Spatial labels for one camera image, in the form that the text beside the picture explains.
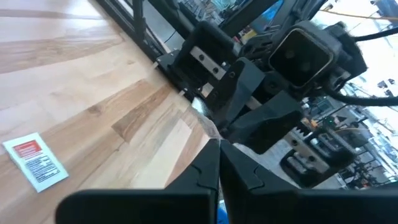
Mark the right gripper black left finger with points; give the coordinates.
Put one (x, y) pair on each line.
(155, 205)

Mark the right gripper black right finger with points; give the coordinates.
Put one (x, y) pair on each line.
(295, 205)

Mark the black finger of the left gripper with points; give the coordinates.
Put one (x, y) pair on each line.
(267, 124)
(239, 87)

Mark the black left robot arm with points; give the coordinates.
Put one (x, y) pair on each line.
(351, 53)

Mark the monitor with blue screen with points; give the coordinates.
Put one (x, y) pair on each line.
(270, 14)

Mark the white packet red print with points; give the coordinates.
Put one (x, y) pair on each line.
(35, 161)

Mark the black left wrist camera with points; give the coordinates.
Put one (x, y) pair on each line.
(300, 57)

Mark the black aluminium table frame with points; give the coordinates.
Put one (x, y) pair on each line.
(138, 18)

